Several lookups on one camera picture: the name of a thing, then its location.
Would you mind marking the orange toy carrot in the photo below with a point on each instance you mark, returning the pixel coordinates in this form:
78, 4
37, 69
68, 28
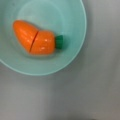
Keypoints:
35, 41

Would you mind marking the teal bowl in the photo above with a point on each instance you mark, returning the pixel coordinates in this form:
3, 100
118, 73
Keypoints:
63, 17

